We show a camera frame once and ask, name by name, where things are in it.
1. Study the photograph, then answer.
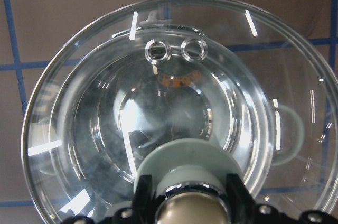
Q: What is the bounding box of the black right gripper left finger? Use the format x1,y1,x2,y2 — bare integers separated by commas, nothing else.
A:
61,175,156,224

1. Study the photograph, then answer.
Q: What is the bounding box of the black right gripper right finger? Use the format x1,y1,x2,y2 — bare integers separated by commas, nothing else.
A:
226,173,337,223

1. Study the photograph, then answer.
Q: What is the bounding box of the glass pot lid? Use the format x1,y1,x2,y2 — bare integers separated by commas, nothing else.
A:
22,0,337,223

